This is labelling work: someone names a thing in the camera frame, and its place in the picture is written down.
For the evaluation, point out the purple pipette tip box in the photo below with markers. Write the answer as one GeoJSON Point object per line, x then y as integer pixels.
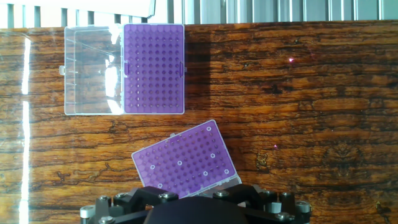
{"type": "Point", "coordinates": [186, 149]}
{"type": "Point", "coordinates": [154, 68]}

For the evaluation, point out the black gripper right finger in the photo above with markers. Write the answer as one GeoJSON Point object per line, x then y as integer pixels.
{"type": "Point", "coordinates": [270, 205]}

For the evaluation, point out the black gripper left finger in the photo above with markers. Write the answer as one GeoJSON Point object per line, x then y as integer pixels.
{"type": "Point", "coordinates": [124, 205]}

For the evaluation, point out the brown wooden board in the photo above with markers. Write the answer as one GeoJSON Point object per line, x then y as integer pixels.
{"type": "Point", "coordinates": [311, 130]}

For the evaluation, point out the white printed paper sheets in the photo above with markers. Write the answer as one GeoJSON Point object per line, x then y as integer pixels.
{"type": "Point", "coordinates": [109, 6]}

